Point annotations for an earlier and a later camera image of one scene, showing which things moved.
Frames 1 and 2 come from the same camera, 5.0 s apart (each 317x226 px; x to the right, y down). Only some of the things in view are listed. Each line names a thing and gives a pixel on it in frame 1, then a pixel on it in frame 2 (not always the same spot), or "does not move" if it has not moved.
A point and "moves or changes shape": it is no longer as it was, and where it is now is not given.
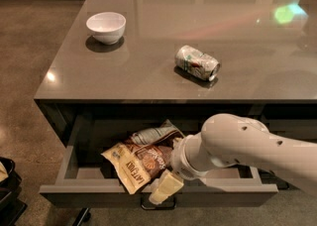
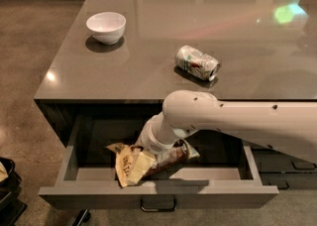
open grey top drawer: [86, 178] does not move
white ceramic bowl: [106, 27] does not move
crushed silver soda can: [196, 62] does not move
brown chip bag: [146, 156] moves or changes shape
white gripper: [178, 163] -> [153, 143]
